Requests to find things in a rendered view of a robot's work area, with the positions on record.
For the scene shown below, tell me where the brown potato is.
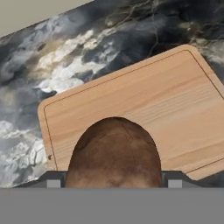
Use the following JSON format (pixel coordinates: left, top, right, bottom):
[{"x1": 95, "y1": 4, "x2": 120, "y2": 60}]
[{"x1": 64, "y1": 116, "x2": 163, "y2": 189}]

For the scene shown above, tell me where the wooden cutting board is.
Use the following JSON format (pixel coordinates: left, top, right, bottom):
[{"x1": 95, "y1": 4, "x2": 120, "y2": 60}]
[{"x1": 37, "y1": 44, "x2": 224, "y2": 181}]

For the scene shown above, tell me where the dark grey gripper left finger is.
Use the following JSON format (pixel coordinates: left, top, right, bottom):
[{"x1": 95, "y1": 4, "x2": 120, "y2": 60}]
[{"x1": 15, "y1": 170, "x2": 68, "y2": 189}]

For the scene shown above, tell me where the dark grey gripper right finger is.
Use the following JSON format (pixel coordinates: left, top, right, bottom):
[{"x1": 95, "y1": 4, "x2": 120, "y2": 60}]
[{"x1": 160, "y1": 170, "x2": 207, "y2": 189}]

